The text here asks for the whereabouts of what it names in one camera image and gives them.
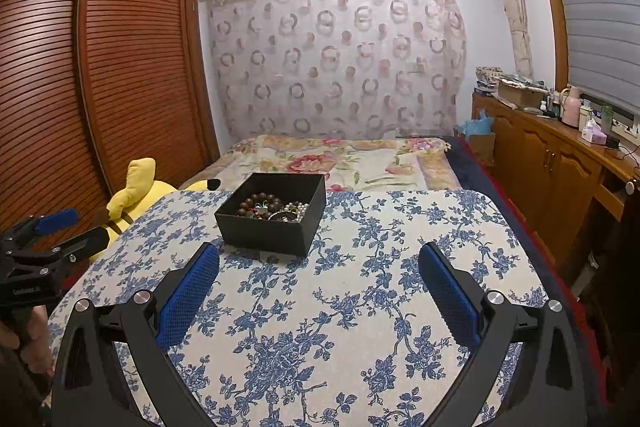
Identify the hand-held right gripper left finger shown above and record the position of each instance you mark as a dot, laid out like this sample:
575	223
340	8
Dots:
192	292

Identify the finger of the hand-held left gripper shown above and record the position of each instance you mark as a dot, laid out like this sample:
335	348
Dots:
85	241
55	221

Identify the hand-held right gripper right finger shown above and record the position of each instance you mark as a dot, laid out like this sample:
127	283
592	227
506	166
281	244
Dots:
447	292

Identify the black jewelry box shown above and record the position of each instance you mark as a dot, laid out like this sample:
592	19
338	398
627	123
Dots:
265	234

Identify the person's left hand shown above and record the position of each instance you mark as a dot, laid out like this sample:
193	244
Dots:
39	337

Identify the yellow plush toy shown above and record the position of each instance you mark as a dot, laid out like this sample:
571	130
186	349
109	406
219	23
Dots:
137	187

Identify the blue floral tablecloth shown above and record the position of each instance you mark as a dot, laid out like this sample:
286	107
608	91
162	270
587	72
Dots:
350	267

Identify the brown slatted wooden wardrobe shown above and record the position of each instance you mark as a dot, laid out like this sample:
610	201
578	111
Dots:
100	82

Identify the brown cardboard bin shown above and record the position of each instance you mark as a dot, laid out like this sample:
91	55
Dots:
480	149

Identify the long wooden cabinet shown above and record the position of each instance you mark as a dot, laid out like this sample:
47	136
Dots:
535	157

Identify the blue plastic bag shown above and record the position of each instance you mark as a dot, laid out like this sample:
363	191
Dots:
477	124

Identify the floral bed blanket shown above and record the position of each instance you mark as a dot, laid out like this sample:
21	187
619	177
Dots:
310	162

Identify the flat cardboard box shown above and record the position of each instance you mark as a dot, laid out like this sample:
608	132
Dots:
520	96

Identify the stack of patterned boxes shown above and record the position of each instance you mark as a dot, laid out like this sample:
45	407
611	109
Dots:
486	82

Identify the pink tissue box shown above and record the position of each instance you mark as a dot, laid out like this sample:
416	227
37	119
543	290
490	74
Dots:
593	134

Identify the pink thermos jug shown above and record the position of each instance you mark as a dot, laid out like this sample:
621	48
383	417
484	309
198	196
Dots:
571	107

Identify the grey window blind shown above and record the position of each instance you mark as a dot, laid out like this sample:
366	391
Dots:
600	7

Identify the circle patterned wall cloth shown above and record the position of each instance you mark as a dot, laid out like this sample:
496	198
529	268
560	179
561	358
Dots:
330	57

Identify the wooden window frame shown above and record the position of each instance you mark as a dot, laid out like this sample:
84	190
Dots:
550	7

